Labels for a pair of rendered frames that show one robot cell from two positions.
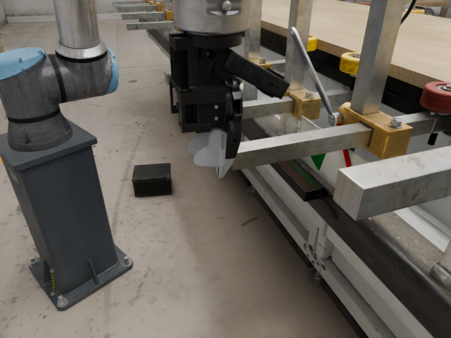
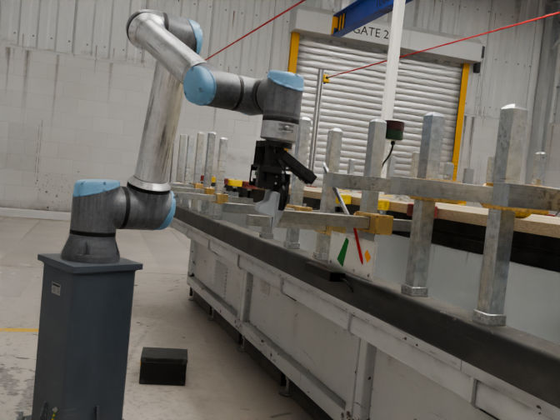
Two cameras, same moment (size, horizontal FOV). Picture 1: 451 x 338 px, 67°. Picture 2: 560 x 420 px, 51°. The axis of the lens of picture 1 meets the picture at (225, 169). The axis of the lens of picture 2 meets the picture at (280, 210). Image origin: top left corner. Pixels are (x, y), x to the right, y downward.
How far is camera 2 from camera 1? 102 cm
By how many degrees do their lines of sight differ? 28
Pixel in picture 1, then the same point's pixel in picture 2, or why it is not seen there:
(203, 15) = (276, 130)
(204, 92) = (272, 167)
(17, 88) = (93, 205)
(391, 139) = (379, 221)
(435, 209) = not seen: hidden behind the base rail
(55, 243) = (75, 367)
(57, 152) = (109, 266)
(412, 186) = (352, 178)
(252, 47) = (296, 196)
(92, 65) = (157, 197)
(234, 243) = not seen: outside the picture
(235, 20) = (290, 134)
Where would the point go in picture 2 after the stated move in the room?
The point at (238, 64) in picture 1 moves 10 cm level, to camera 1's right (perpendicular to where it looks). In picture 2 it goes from (289, 158) to (330, 162)
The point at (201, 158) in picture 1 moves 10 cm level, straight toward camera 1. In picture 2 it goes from (264, 207) to (267, 210)
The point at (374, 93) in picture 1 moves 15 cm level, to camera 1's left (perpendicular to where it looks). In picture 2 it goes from (372, 199) to (316, 193)
